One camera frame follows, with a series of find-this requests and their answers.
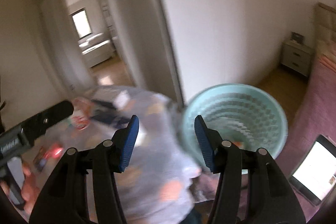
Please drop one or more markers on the small white carton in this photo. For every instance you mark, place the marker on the small white carton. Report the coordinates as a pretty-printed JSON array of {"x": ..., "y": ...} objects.
[{"x": 122, "y": 100}]

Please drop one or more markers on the dark navy packet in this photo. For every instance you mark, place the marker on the dark navy packet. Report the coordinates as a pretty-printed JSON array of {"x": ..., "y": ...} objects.
[{"x": 107, "y": 115}]

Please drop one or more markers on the teal plastic laundry basket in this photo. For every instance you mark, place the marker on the teal plastic laundry basket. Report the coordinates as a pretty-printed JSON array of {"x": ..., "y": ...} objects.
[{"x": 236, "y": 108}]

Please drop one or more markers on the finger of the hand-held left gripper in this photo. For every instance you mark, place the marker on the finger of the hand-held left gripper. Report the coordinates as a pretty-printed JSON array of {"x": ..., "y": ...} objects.
[{"x": 50, "y": 119}]

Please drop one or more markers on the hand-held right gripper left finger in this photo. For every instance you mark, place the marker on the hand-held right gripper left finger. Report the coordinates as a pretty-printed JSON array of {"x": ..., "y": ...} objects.
[{"x": 128, "y": 142}]

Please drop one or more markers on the red wrapper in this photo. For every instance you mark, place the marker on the red wrapper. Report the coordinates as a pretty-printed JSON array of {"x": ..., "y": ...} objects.
[{"x": 53, "y": 151}]

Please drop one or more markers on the person's left hand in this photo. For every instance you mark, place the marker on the person's left hand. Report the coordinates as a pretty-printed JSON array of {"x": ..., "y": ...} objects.
[{"x": 31, "y": 192}]

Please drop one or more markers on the beige padded headboard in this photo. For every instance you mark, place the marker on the beige padded headboard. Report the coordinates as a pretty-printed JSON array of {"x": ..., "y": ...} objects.
[{"x": 326, "y": 27}]

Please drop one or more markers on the beige nightstand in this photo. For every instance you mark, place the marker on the beige nightstand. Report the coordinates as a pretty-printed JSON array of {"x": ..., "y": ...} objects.
[{"x": 296, "y": 56}]

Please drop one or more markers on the white wardrobe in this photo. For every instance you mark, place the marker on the white wardrobe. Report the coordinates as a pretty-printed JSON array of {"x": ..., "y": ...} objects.
[{"x": 223, "y": 29}]

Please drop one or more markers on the red and white snack packet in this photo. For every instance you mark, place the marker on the red and white snack packet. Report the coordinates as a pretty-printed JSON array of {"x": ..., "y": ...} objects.
[{"x": 80, "y": 115}]

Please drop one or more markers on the window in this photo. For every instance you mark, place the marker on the window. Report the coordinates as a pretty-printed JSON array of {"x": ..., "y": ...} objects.
[{"x": 81, "y": 23}]

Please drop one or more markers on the blue and orange packet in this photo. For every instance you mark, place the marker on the blue and orange packet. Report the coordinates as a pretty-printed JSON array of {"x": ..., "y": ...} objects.
[{"x": 40, "y": 159}]

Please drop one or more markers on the tablet with lit screen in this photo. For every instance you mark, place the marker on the tablet with lit screen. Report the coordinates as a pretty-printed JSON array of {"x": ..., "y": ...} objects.
[{"x": 315, "y": 169}]

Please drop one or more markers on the white sliding door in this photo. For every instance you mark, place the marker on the white sliding door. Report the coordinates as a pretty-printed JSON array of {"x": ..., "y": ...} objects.
[{"x": 136, "y": 29}]

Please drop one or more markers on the grey fan-patterned blanket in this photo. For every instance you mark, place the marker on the grey fan-patterned blanket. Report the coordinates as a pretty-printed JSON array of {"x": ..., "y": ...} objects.
[{"x": 162, "y": 161}]

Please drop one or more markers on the dark picture frame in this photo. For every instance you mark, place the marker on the dark picture frame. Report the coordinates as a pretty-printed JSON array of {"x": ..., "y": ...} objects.
[{"x": 297, "y": 37}]

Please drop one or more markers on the bed with pink blanket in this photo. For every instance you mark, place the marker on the bed with pink blanket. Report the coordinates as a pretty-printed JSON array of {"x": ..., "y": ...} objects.
[{"x": 309, "y": 113}]

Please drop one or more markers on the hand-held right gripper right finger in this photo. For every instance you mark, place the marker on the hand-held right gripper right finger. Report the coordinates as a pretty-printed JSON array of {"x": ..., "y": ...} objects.
[{"x": 203, "y": 142}]

